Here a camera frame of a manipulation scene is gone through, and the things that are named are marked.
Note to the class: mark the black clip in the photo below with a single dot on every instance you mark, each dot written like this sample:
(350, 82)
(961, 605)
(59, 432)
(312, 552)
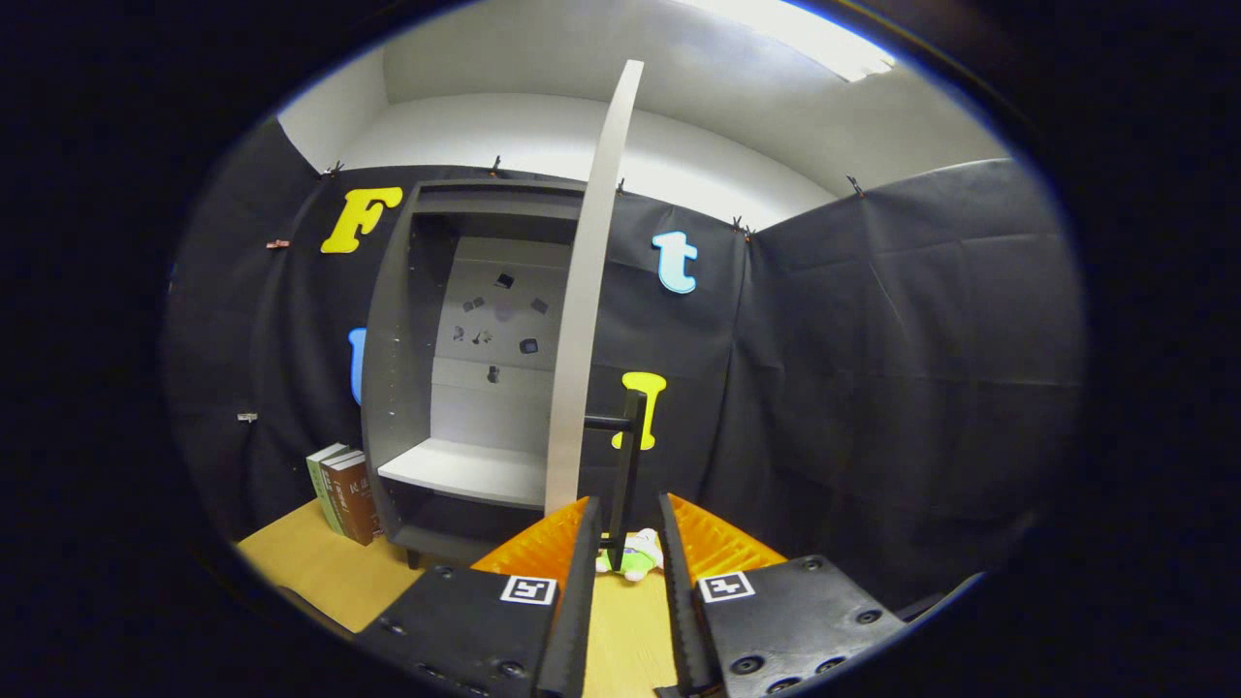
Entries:
(742, 226)
(334, 170)
(855, 184)

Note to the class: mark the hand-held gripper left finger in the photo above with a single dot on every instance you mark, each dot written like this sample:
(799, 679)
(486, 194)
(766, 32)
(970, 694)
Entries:
(574, 601)

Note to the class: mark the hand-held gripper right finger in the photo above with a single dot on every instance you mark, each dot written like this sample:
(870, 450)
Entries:
(679, 601)

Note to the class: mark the brown book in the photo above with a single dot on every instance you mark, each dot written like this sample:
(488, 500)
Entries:
(354, 499)

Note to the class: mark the grey cabinet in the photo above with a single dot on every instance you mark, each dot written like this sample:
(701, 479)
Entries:
(388, 388)

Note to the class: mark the green white toy figure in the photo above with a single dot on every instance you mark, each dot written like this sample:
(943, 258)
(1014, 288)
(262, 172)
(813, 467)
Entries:
(635, 557)

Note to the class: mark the ceiling light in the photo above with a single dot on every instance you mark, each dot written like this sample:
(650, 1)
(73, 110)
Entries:
(814, 39)

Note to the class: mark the black backdrop cloth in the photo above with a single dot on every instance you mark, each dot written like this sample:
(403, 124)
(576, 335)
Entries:
(873, 388)

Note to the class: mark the white cabinet shelf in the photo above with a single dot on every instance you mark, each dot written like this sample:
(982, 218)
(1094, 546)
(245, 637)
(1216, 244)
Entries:
(465, 470)

